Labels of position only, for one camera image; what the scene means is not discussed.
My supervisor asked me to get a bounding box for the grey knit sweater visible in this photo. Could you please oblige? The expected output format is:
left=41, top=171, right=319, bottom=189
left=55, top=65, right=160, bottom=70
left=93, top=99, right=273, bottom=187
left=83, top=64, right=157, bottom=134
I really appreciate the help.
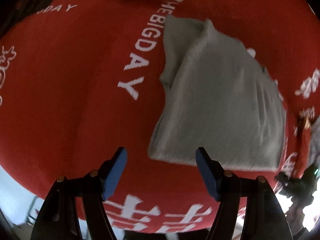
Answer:
left=148, top=16, right=286, bottom=171

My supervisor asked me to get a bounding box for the red patterned pillow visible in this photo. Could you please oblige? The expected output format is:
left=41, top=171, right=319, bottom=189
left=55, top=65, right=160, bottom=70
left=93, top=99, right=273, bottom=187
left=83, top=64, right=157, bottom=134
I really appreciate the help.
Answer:
left=295, top=117, right=311, bottom=178

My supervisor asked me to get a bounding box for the red blanket with white lettering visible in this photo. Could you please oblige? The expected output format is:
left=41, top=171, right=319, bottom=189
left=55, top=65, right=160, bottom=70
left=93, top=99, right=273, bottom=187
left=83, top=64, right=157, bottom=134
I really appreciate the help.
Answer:
left=1, top=0, right=319, bottom=233

